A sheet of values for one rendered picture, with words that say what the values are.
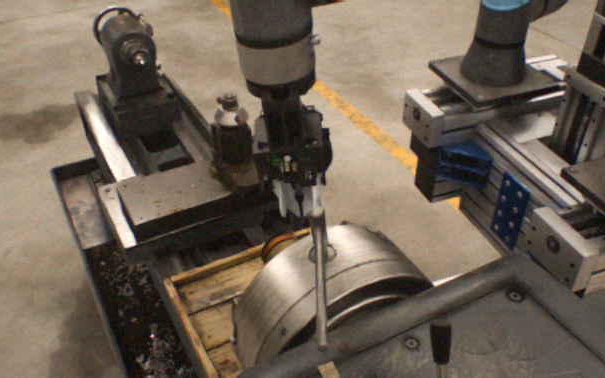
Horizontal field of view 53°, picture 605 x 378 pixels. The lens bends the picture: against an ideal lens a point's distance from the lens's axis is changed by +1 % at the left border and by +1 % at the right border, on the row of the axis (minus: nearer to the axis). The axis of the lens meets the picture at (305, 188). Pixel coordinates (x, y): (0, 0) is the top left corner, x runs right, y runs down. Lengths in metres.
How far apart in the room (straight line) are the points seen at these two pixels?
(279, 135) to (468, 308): 0.34
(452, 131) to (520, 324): 0.78
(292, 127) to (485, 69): 0.93
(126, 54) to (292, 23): 1.30
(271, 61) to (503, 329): 0.43
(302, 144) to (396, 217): 2.28
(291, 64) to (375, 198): 2.41
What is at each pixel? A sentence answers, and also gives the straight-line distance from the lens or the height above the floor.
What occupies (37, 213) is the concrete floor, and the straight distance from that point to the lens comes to 3.12.
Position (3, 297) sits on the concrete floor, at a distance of 2.76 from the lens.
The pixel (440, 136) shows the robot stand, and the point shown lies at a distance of 1.48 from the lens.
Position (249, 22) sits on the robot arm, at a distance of 0.56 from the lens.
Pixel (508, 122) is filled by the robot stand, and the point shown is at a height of 1.07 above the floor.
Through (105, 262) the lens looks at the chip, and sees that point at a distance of 1.94.
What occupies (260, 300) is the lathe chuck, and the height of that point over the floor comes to 1.18.
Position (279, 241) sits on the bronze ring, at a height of 1.12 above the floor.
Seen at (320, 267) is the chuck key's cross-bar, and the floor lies 1.31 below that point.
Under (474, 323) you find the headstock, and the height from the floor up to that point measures 1.25.
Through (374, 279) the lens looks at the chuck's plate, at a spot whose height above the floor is 1.24.
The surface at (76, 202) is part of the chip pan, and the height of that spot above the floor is 0.54.
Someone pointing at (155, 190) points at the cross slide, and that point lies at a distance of 1.45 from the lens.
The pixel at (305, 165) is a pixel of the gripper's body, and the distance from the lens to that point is 0.62.
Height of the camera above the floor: 1.83
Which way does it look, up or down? 38 degrees down
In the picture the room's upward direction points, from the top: straight up
